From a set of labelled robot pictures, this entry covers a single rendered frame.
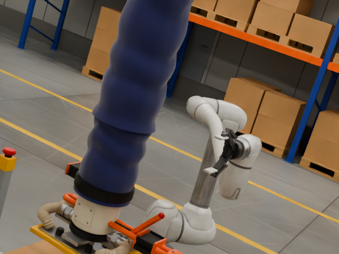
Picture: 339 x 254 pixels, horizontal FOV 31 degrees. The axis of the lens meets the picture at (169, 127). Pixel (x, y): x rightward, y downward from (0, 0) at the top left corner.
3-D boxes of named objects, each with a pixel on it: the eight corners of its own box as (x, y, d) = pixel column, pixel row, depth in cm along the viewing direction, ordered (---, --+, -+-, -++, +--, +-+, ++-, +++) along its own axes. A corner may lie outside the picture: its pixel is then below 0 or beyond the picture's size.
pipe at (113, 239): (35, 221, 230) (38, 207, 229) (76, 209, 252) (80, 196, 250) (104, 264, 215) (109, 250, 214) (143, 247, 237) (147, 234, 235)
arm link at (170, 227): (133, 231, 318) (146, 192, 313) (164, 236, 325) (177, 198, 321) (142, 245, 303) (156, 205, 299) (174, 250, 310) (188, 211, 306)
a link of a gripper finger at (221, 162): (223, 149, 242) (224, 151, 243) (209, 169, 237) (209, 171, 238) (232, 153, 241) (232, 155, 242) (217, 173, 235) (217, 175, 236)
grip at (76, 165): (64, 174, 265) (67, 163, 264) (76, 171, 273) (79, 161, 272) (78, 182, 262) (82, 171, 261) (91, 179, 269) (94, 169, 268)
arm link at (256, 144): (256, 141, 249) (245, 170, 252) (269, 137, 262) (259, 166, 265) (232, 131, 253) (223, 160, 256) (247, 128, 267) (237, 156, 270)
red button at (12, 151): (-2, 154, 320) (0, 147, 319) (8, 152, 326) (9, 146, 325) (7, 160, 317) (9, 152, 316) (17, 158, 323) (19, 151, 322)
